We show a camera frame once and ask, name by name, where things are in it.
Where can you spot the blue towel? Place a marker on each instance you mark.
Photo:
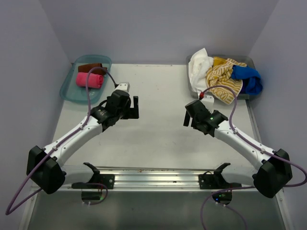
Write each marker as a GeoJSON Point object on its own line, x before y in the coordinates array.
{"type": "Point", "coordinates": [250, 77]}

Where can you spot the aluminium mounting rail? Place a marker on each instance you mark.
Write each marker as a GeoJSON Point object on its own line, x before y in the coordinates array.
{"type": "Point", "coordinates": [154, 179]}

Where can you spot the pink rolled towel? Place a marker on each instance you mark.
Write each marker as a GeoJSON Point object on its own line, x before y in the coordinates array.
{"type": "Point", "coordinates": [95, 81]}

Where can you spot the brown rolled towel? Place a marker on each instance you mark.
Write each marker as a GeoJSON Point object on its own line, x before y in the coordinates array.
{"type": "Point", "coordinates": [87, 67]}

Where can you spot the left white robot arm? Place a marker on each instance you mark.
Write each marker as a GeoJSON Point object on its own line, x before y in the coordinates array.
{"type": "Point", "coordinates": [46, 166]}

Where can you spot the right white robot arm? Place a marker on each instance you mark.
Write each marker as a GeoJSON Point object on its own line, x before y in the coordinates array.
{"type": "Point", "coordinates": [270, 170]}

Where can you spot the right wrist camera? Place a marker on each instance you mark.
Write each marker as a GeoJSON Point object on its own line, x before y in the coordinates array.
{"type": "Point", "coordinates": [207, 100]}

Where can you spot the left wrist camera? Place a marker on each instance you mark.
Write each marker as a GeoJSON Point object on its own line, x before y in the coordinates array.
{"type": "Point", "coordinates": [123, 86]}

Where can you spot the yellow white striped towel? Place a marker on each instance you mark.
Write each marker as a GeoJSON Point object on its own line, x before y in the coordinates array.
{"type": "Point", "coordinates": [221, 75]}

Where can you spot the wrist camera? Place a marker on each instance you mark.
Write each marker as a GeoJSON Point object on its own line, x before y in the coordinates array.
{"type": "Point", "coordinates": [123, 86]}
{"type": "Point", "coordinates": [207, 100]}

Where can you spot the teal plastic tray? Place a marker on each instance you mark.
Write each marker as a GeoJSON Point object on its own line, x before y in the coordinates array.
{"type": "Point", "coordinates": [73, 93]}

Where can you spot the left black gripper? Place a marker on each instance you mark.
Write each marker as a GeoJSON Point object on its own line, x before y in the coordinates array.
{"type": "Point", "coordinates": [132, 113]}

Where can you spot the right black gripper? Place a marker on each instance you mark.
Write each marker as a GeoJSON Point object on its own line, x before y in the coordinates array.
{"type": "Point", "coordinates": [187, 119]}

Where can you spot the mustard yellow towel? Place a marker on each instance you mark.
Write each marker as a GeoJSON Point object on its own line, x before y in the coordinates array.
{"type": "Point", "coordinates": [217, 61]}

